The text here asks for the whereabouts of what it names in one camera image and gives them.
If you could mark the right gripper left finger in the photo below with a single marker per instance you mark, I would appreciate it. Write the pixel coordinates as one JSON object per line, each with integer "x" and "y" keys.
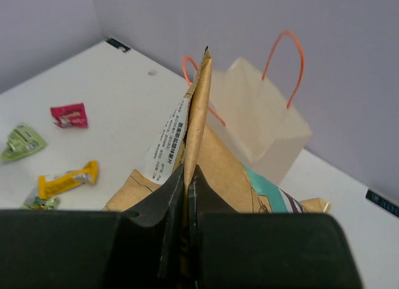
{"x": 136, "y": 248}

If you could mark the left blue corner label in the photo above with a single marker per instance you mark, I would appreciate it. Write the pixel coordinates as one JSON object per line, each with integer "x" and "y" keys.
{"x": 117, "y": 44}

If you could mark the green white snack pouch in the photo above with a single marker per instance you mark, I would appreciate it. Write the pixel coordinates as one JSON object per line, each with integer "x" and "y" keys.
{"x": 34, "y": 202}

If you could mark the cream paper bag orange handles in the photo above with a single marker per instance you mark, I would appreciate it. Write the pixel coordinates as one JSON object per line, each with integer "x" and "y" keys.
{"x": 257, "y": 123}

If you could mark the red snack packet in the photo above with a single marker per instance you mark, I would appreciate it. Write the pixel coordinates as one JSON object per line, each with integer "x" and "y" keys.
{"x": 73, "y": 115}

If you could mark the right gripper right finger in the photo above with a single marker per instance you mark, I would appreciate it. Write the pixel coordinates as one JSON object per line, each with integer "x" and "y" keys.
{"x": 257, "y": 250}

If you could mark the light green snack packet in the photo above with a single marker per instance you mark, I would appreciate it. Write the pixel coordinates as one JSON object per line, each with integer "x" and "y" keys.
{"x": 22, "y": 141}

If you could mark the large tan chips bag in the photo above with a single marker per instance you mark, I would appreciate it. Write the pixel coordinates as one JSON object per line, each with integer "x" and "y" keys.
{"x": 188, "y": 139}

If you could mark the yellow snack bar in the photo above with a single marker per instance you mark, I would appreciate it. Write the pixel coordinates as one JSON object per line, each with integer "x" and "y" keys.
{"x": 52, "y": 185}

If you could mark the blue corner label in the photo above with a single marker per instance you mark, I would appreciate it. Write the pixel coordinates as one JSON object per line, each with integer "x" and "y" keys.
{"x": 117, "y": 44}
{"x": 382, "y": 202}

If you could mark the right blue corner label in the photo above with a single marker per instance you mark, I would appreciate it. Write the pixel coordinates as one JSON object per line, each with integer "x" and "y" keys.
{"x": 382, "y": 202}

